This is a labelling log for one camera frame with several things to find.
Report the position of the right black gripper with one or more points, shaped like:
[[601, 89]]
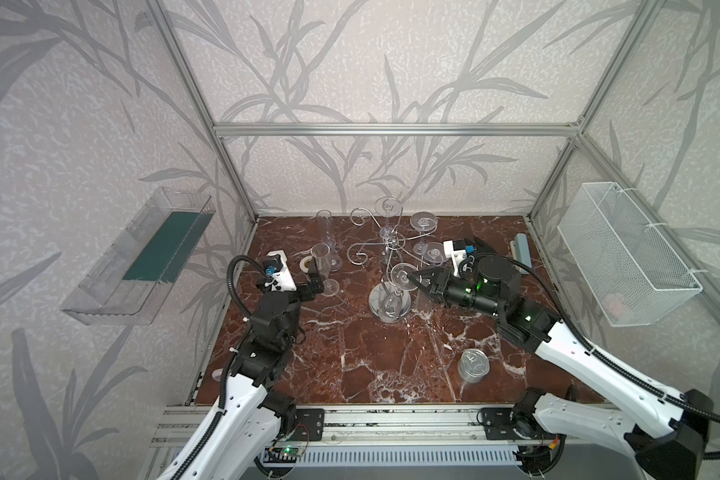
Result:
[[437, 284]]

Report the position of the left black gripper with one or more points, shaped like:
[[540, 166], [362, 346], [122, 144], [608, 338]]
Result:
[[306, 285]]

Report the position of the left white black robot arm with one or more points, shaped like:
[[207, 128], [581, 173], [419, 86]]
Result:
[[246, 372]]

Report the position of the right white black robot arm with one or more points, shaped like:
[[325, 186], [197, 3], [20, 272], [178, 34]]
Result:
[[665, 431]]

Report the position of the white tape roll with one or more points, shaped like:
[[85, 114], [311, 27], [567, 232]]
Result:
[[308, 265]]

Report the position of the green mat in tray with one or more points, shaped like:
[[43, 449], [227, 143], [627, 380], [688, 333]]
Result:
[[166, 253]]

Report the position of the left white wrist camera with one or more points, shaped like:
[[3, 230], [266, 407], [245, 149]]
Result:
[[277, 275]]

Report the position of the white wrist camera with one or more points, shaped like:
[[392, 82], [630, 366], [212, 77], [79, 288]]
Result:
[[277, 275], [457, 251]]

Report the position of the silver wire wine glass rack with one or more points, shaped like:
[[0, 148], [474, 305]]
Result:
[[395, 247]]

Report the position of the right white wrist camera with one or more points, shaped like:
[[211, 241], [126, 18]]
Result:
[[457, 251]]

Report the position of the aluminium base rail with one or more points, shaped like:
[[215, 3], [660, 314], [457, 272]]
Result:
[[401, 436]]

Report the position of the clear plastic wall tray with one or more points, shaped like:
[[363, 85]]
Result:
[[129, 284]]

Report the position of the aluminium frame crossbar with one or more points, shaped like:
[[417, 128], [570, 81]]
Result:
[[224, 130]]

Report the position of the white wire mesh basket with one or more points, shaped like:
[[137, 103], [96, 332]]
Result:
[[634, 274]]

